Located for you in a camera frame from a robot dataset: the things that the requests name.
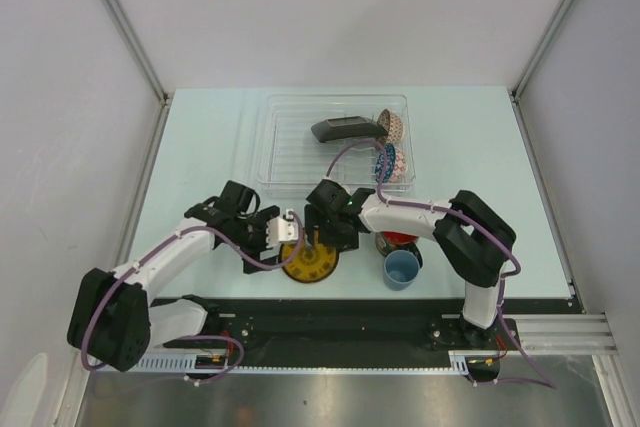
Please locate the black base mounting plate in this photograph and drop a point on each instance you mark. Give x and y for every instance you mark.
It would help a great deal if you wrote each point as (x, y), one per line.
(356, 308)

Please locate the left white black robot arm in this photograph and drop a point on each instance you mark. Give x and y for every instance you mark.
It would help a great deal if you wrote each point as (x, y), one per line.
(115, 321)

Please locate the light blue plastic cup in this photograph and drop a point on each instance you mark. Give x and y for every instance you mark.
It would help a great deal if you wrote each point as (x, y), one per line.
(400, 269)

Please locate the beige patterned bowl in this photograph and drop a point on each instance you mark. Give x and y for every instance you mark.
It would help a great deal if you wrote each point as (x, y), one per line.
(393, 127)

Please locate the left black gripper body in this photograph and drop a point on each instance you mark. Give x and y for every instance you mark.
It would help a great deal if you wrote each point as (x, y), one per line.
(251, 233)

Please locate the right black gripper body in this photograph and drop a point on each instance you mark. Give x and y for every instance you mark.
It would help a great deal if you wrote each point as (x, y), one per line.
(329, 232)

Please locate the clear wire dish rack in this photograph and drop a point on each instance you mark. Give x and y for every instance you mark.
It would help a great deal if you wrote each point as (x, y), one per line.
(289, 160)

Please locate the black floral square plate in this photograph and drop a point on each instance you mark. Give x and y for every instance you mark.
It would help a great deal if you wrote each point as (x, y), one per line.
(347, 127)

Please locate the yellow round plate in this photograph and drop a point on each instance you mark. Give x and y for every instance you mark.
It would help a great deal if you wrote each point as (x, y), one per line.
(312, 264)

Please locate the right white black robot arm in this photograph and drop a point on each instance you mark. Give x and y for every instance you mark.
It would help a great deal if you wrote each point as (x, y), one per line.
(476, 241)

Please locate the blue patterned bowl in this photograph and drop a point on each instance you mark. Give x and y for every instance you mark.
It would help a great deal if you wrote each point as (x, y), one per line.
(391, 166)

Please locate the red black lacquer cup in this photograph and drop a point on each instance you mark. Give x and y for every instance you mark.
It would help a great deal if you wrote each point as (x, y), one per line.
(388, 242)

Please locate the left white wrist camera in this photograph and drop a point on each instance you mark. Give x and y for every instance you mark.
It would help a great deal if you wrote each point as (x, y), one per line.
(283, 229)

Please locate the white slotted cable duct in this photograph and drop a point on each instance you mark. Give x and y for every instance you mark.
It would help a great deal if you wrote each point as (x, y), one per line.
(204, 364)

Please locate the aluminium frame rail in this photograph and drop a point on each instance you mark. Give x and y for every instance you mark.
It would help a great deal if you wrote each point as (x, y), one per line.
(573, 333)

